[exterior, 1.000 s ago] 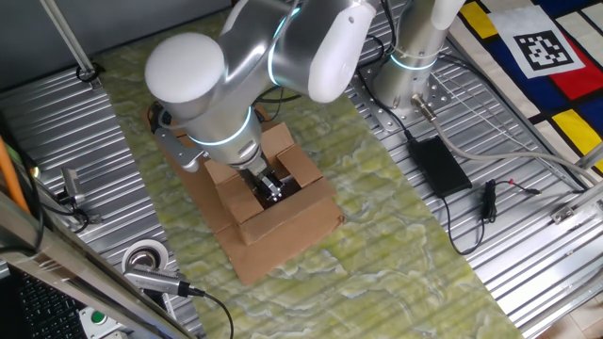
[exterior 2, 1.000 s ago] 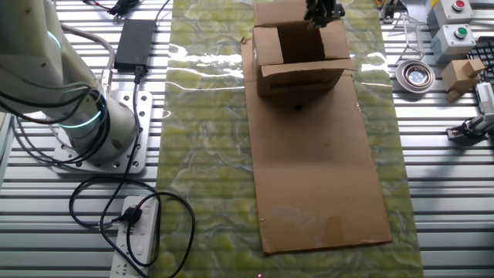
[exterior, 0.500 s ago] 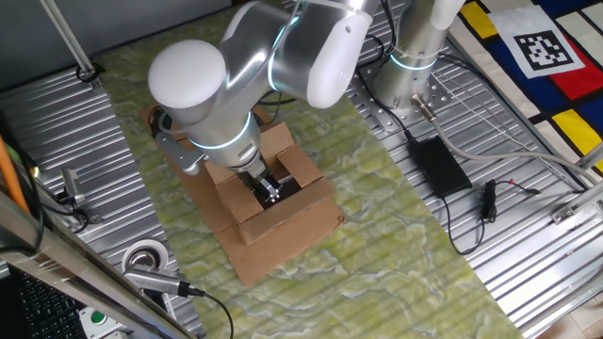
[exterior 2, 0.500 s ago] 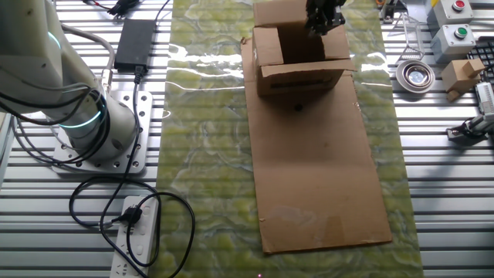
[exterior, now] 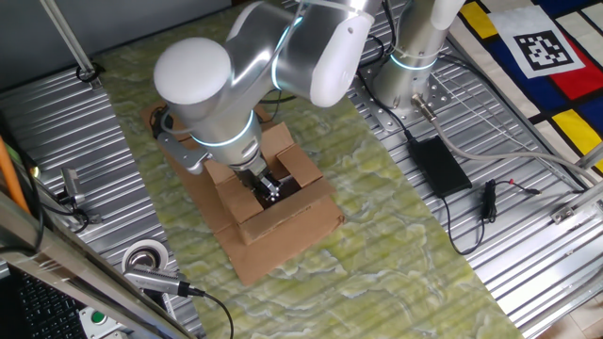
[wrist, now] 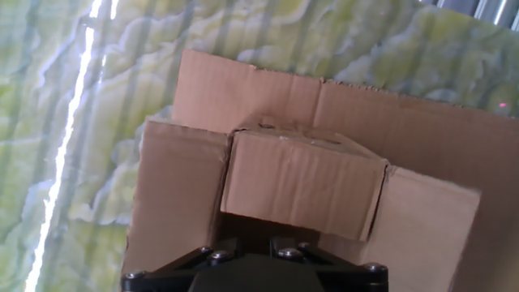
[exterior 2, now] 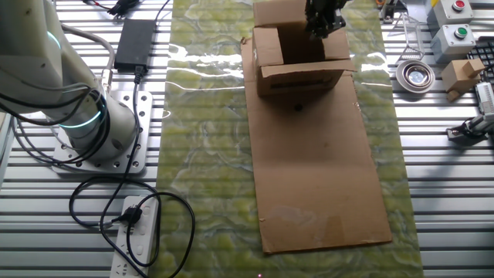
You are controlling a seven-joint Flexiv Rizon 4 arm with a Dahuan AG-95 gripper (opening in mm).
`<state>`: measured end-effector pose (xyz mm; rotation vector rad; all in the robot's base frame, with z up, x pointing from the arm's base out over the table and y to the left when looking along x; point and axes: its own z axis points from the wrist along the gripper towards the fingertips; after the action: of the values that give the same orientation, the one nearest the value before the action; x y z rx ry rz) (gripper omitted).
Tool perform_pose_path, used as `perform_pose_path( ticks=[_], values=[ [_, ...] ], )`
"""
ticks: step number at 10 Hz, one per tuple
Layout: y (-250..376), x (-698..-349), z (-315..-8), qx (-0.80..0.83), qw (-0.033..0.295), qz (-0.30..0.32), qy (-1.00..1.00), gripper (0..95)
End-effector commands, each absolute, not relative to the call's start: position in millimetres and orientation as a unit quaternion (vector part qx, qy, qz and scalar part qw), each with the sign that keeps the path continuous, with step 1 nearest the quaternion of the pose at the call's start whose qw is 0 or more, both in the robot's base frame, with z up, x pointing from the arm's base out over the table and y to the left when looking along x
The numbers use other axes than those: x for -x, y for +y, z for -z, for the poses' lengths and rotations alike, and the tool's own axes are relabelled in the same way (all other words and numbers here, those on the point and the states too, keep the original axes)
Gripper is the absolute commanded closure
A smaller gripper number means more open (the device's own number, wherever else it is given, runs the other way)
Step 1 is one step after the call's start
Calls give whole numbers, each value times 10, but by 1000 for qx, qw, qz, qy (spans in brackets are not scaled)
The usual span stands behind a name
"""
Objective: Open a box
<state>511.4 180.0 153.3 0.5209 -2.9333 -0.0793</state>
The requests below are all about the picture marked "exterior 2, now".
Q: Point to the white ribbed device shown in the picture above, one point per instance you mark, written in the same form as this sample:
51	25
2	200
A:
485	96

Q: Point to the metal clamp bracket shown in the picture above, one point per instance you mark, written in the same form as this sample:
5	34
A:
469	129

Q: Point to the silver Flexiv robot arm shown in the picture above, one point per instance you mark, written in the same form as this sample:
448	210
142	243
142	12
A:
34	58

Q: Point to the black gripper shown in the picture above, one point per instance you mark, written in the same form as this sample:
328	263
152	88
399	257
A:
326	9

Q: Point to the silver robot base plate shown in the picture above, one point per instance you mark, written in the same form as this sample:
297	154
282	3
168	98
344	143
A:
143	112

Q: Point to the green marble pattern mat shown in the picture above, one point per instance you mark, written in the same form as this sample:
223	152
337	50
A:
204	135

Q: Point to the black keyboard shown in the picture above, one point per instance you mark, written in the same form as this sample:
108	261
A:
484	52

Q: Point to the small cardboard block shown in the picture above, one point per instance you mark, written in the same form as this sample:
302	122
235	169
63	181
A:
459	77

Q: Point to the round silver dish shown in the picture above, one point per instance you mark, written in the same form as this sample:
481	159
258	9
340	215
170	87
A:
415	76

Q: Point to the white power strip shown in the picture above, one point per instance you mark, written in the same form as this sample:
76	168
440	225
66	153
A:
143	239

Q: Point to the black power adapter brick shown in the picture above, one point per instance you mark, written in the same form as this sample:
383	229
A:
135	44

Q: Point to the grey box red button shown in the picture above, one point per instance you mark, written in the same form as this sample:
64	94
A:
449	13

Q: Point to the brown cardboard box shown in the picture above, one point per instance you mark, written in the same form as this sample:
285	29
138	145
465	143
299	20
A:
301	77

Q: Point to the grey box green button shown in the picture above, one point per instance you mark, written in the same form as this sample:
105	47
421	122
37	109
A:
447	44

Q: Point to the flat brown cardboard sheet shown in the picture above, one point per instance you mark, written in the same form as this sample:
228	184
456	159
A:
316	173

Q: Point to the black clamp stand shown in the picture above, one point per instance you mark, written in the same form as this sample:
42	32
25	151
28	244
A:
388	11

